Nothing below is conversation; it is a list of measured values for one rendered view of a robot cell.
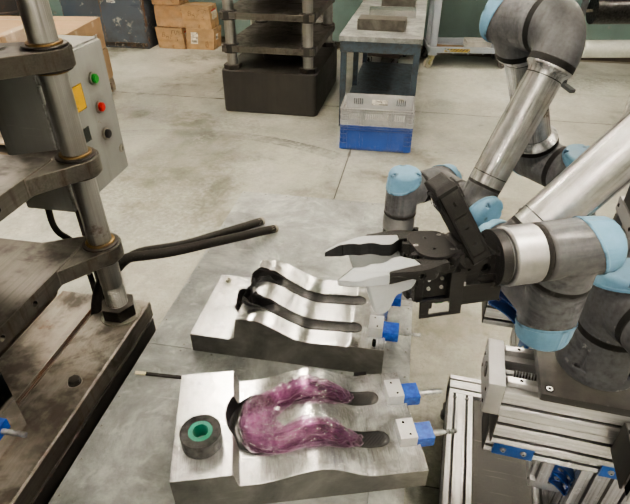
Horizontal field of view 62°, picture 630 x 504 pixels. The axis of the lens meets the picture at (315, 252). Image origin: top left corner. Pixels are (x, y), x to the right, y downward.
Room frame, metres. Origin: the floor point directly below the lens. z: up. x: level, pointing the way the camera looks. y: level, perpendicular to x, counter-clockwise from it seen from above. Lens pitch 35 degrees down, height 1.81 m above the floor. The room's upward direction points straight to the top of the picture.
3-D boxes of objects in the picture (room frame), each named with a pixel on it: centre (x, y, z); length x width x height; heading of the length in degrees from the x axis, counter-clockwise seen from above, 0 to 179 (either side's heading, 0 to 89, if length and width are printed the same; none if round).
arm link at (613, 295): (0.72, -0.56, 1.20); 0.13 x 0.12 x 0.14; 11
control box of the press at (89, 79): (1.41, 0.71, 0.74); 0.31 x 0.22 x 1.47; 170
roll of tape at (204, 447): (0.63, 0.22, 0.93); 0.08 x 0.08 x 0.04
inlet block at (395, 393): (0.80, -0.23, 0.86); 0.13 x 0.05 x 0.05; 97
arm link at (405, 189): (1.07, -0.20, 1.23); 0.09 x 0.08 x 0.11; 121
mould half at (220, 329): (1.07, 0.06, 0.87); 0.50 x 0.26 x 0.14; 80
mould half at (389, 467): (0.71, 0.04, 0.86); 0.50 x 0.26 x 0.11; 97
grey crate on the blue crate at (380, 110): (4.28, -0.53, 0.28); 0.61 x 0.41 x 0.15; 79
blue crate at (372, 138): (4.28, -0.53, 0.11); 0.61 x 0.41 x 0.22; 79
